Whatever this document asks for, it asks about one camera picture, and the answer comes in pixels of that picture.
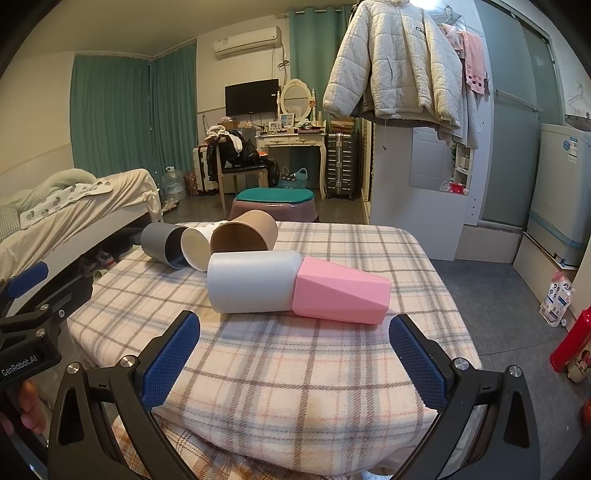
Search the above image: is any wide green curtain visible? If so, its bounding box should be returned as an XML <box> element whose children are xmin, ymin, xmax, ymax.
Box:
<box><xmin>70</xmin><ymin>54</ymin><xmax>153</xmax><ymax>195</ymax></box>

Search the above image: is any white washing machine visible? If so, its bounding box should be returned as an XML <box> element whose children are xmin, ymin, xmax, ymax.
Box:
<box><xmin>526</xmin><ymin>122</ymin><xmax>591</xmax><ymax>268</ymax></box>

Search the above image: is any white cup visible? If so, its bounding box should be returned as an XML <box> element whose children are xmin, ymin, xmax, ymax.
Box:
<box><xmin>181</xmin><ymin>222</ymin><xmax>227</xmax><ymax>272</ymax></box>

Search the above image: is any person's left hand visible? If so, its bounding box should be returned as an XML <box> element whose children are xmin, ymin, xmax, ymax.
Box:
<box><xmin>0</xmin><ymin>381</ymin><xmax>48</xmax><ymax>437</ymax></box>

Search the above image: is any pink faceted cup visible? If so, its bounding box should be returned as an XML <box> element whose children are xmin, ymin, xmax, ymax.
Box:
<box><xmin>292</xmin><ymin>257</ymin><xmax>392</xmax><ymax>326</ymax></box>

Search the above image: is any black clothes pile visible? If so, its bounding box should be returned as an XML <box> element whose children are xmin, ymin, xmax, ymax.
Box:
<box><xmin>208</xmin><ymin>131</ymin><xmax>279</xmax><ymax>185</ymax></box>

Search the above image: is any wooden chair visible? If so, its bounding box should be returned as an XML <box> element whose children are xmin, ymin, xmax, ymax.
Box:
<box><xmin>217</xmin><ymin>138</ymin><xmax>269</xmax><ymax>210</ymax></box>

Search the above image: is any brown cup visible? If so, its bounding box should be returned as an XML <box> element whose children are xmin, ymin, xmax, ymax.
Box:
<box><xmin>211</xmin><ymin>210</ymin><xmax>279</xmax><ymax>254</ymax></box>

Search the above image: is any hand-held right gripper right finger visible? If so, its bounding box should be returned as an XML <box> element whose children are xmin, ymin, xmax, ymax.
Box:
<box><xmin>389</xmin><ymin>315</ymin><xmax>541</xmax><ymax>480</ymax></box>

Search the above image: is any white dressing table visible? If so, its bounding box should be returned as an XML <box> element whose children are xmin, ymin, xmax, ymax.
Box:
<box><xmin>255</xmin><ymin>128</ymin><xmax>327</xmax><ymax>200</ymax></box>

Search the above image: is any white puffer jacket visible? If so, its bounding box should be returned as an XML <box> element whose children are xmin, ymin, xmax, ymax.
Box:
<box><xmin>322</xmin><ymin>0</ymin><xmax>464</xmax><ymax>127</ymax></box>

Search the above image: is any blue plastic basket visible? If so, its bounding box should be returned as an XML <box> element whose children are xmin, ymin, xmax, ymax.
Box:
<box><xmin>277</xmin><ymin>167</ymin><xmax>308</xmax><ymax>190</ymax></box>

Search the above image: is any teal curtain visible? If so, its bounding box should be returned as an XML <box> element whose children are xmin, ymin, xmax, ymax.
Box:
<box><xmin>288</xmin><ymin>8</ymin><xmax>357</xmax><ymax>134</ymax></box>

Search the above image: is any oval white mirror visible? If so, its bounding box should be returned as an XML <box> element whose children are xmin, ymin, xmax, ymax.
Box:
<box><xmin>280</xmin><ymin>79</ymin><xmax>311</xmax><ymax>116</ymax></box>

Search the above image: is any bed with beige sheet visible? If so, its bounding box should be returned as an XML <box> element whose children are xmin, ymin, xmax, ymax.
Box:
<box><xmin>0</xmin><ymin>168</ymin><xmax>163</xmax><ymax>282</ymax></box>

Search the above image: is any pair of shoes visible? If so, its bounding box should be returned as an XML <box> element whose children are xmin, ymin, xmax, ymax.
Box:
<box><xmin>78</xmin><ymin>251</ymin><xmax>116</xmax><ymax>278</ymax></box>

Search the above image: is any white air conditioner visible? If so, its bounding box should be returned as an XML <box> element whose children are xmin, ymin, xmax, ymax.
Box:
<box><xmin>213</xmin><ymin>26</ymin><xmax>282</xmax><ymax>59</ymax></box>

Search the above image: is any light green blanket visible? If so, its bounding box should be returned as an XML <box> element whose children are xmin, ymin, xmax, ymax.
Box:
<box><xmin>0</xmin><ymin>168</ymin><xmax>98</xmax><ymax>208</ymax></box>

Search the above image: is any narrow green curtain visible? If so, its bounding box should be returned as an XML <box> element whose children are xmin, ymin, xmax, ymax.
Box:
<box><xmin>150</xmin><ymin>44</ymin><xmax>198</xmax><ymax>185</ymax></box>

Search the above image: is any red bottle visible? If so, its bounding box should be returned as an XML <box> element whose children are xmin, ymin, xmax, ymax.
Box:
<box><xmin>549</xmin><ymin>308</ymin><xmax>591</xmax><ymax>374</ymax></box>

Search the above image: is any pink towel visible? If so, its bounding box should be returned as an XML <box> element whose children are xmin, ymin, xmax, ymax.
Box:
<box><xmin>441</xmin><ymin>23</ymin><xmax>490</xmax><ymax>97</ymax></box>

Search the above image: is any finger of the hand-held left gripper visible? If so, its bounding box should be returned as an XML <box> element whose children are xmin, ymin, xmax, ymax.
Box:
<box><xmin>0</xmin><ymin>270</ymin><xmax>95</xmax><ymax>342</ymax></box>
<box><xmin>0</xmin><ymin>261</ymin><xmax>50</xmax><ymax>302</ymax></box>

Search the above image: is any teal topped stool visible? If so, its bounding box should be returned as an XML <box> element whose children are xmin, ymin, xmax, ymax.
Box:
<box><xmin>229</xmin><ymin>187</ymin><xmax>318</xmax><ymax>223</ymax></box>

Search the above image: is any white cabinet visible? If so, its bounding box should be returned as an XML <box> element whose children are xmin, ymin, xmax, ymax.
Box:
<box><xmin>369</xmin><ymin>115</ymin><xmax>481</xmax><ymax>227</ymax></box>

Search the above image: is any plaid blanket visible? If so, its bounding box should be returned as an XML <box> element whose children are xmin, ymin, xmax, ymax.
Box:
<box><xmin>67</xmin><ymin>220</ymin><xmax>483</xmax><ymax>480</ymax></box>

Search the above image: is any light grey cup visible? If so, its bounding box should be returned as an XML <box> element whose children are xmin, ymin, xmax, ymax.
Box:
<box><xmin>206</xmin><ymin>250</ymin><xmax>305</xmax><ymax>315</ymax></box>

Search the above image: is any dark grey cup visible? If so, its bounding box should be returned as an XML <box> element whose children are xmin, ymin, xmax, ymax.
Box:
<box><xmin>140</xmin><ymin>223</ymin><xmax>190</xmax><ymax>270</ymax></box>

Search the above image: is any large water jug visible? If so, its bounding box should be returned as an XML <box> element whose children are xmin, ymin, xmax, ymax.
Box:
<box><xmin>160</xmin><ymin>166</ymin><xmax>186</xmax><ymax>201</ymax></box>

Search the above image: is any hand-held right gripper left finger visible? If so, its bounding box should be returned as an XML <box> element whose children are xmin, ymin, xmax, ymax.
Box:
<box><xmin>48</xmin><ymin>310</ymin><xmax>201</xmax><ymax>480</ymax></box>

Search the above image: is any black television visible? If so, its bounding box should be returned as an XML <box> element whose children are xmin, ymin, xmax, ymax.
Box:
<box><xmin>225</xmin><ymin>79</ymin><xmax>280</xmax><ymax>117</ymax></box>

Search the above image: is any white plastic packet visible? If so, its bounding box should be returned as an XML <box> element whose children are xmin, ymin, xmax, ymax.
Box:
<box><xmin>539</xmin><ymin>272</ymin><xmax>575</xmax><ymax>328</ymax></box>

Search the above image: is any white fleece garment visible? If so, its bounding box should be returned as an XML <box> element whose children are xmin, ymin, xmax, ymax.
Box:
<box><xmin>436</xmin><ymin>88</ymin><xmax>481</xmax><ymax>151</ymax></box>

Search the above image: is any white suitcase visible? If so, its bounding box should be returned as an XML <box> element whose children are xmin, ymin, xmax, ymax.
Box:
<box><xmin>192</xmin><ymin>144</ymin><xmax>220</xmax><ymax>195</ymax></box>

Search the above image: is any dark ribbed suitcase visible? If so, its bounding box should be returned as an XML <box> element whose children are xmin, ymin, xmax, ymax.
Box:
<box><xmin>325</xmin><ymin>131</ymin><xmax>360</xmax><ymax>200</ymax></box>

